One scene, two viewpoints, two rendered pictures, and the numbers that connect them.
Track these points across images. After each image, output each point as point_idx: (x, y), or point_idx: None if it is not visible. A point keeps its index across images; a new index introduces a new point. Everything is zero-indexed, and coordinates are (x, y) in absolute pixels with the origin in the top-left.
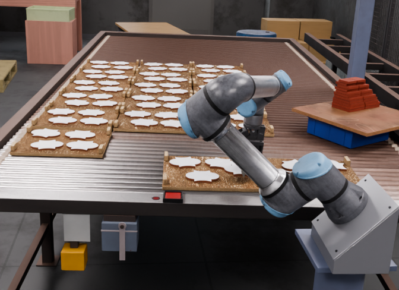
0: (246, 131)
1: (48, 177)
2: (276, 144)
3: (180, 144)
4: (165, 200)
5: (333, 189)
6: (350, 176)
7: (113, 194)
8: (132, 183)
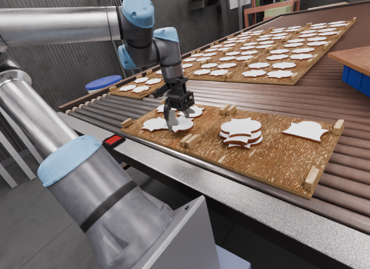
0: (165, 84)
1: (96, 111)
2: (283, 93)
3: (201, 90)
4: (103, 143)
5: (71, 217)
6: (314, 155)
7: (96, 129)
8: (118, 122)
